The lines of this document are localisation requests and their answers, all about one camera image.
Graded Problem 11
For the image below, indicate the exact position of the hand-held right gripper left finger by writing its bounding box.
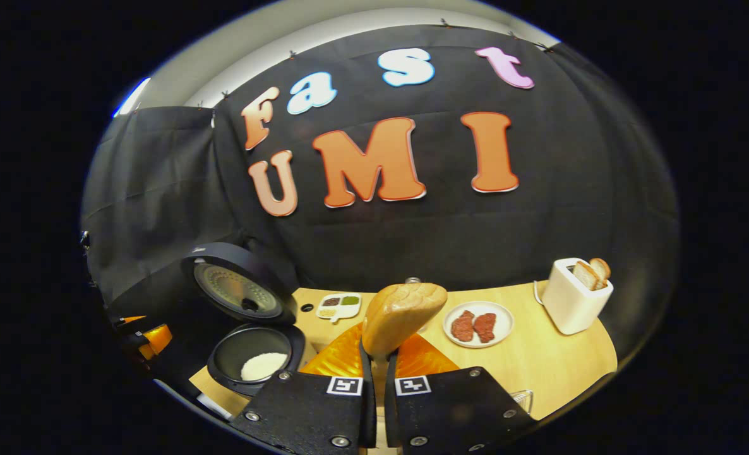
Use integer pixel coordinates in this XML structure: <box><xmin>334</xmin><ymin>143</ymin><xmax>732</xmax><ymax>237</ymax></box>
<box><xmin>229</xmin><ymin>322</ymin><xmax>377</xmax><ymax>452</ymax></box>

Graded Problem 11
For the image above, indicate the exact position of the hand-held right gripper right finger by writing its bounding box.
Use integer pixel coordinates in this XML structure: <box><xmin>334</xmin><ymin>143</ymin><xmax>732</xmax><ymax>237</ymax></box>
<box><xmin>384</xmin><ymin>332</ymin><xmax>539</xmax><ymax>455</ymax></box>

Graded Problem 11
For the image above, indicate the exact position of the black rice cooker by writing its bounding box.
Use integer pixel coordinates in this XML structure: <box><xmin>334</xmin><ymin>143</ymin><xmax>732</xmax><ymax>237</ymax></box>
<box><xmin>181</xmin><ymin>242</ymin><xmax>307</xmax><ymax>398</ymax></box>

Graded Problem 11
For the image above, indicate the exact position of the wooden spoon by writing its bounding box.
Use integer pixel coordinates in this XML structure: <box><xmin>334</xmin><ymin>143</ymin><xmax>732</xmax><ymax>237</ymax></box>
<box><xmin>361</xmin><ymin>282</ymin><xmax>449</xmax><ymax>453</ymax></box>

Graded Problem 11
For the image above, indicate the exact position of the white rice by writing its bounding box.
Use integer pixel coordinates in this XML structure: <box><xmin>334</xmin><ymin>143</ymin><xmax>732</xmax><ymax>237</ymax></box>
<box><xmin>241</xmin><ymin>352</ymin><xmax>290</xmax><ymax>382</ymax></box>

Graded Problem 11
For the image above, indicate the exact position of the white box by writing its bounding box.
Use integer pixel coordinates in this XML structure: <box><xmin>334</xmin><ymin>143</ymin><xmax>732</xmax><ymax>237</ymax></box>
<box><xmin>196</xmin><ymin>392</ymin><xmax>234</xmax><ymax>422</ymax></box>

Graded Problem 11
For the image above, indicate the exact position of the white divided grain dish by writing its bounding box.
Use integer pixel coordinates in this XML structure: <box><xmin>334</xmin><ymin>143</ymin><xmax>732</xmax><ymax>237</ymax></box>
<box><xmin>316</xmin><ymin>293</ymin><xmax>363</xmax><ymax>325</ymax></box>

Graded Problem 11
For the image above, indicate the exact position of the red meat piece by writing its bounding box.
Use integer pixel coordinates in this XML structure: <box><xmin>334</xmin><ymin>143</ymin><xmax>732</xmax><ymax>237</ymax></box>
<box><xmin>451</xmin><ymin>310</ymin><xmax>476</xmax><ymax>343</ymax></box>
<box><xmin>472</xmin><ymin>313</ymin><xmax>498</xmax><ymax>344</ymax></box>

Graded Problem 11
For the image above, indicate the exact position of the white round plate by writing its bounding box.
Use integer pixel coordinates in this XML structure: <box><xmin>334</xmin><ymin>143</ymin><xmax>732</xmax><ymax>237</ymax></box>
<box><xmin>442</xmin><ymin>301</ymin><xmax>515</xmax><ymax>349</ymax></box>

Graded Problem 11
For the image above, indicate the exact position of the white toaster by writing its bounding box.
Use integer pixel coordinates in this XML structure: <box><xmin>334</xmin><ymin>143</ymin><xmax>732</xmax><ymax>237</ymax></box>
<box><xmin>534</xmin><ymin>257</ymin><xmax>614</xmax><ymax>336</ymax></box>

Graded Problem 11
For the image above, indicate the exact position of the long ceiling light strip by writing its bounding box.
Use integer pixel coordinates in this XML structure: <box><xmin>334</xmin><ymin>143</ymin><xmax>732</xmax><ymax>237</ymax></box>
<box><xmin>112</xmin><ymin>76</ymin><xmax>152</xmax><ymax>119</ymax></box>

